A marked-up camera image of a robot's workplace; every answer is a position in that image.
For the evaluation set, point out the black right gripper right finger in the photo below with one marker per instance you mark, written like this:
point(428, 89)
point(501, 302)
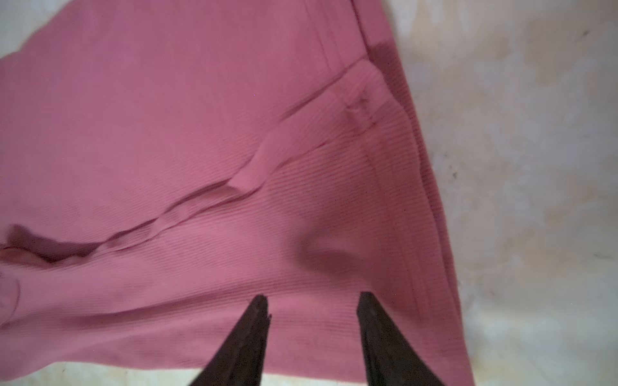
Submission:
point(389, 359)

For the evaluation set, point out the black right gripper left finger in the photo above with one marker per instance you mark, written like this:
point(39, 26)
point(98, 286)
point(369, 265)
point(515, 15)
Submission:
point(240, 359)

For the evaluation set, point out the pink tank top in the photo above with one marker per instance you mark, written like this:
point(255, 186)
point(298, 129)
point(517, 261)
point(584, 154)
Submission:
point(163, 162)

